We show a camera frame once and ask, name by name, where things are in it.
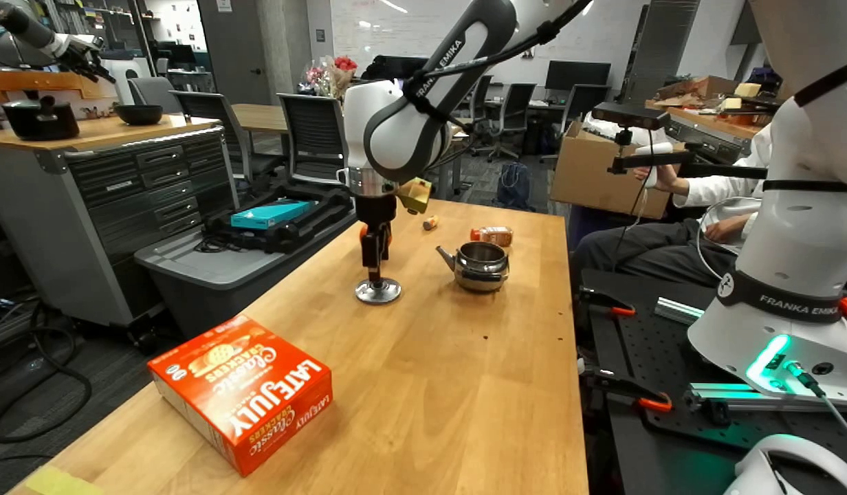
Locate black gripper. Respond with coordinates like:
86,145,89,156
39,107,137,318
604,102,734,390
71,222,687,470
351,190,402,287

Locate steel kettle lid black knob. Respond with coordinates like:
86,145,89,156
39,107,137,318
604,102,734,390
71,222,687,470
351,273,408,307

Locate stainless steel kettle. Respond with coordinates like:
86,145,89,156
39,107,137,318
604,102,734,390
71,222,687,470
435,240,515,296

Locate teal case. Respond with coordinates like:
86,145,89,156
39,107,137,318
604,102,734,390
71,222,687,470
229,199,317,234

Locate spice bottle orange cap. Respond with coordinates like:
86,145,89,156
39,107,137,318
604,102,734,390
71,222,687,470
468,222,516,251

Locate black mesh office chair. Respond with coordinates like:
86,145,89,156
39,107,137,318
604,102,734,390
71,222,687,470
277,90,349,190

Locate grey plastic tote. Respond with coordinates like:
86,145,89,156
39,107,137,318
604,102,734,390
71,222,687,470
131,195,375,335

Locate wooden background table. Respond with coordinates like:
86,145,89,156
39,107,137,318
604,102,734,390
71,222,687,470
229,102,292,134

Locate flower bouquet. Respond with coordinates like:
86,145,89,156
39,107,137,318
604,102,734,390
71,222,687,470
302,53,362,100

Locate orange cracker box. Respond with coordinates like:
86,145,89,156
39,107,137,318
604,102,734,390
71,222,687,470
145,313,336,479

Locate dark office chair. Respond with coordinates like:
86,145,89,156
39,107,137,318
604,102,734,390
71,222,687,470
173,89,256,188

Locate large cardboard box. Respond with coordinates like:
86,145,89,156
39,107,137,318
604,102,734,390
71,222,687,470
551,127,674,219

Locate wide black monitor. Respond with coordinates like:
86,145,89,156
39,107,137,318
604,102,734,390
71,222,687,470
545,57,615,93

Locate black bowl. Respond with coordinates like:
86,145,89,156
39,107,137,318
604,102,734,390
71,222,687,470
112,102,168,129

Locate grey drawer cabinet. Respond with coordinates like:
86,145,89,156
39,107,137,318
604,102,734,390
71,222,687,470
0,112,243,327

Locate silver metal bar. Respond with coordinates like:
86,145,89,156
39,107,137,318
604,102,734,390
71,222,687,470
651,294,709,324

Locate black breadboard table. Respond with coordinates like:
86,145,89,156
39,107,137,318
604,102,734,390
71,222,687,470
575,263,847,495

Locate seated person white shirt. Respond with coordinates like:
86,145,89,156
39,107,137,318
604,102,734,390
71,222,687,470
575,122,776,289

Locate open cardboard box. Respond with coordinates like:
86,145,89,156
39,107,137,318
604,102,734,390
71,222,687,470
655,74,743,112

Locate black pot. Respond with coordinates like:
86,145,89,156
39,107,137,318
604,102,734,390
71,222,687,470
0,93,83,142

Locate yellow green notepad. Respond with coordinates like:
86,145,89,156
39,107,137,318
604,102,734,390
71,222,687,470
19,465,107,495

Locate orange handled clamp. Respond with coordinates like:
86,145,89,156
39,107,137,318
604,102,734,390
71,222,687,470
584,366,676,419
577,287,640,322

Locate black camera on stand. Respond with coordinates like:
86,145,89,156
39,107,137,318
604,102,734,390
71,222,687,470
608,127,771,181

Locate black floor cables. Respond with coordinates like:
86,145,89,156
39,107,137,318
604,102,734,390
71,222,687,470
0,299,96,448

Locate white curved hose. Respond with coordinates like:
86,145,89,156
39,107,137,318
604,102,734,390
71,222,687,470
724,431,847,495

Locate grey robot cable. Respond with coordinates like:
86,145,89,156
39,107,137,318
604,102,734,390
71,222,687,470
789,361,847,450

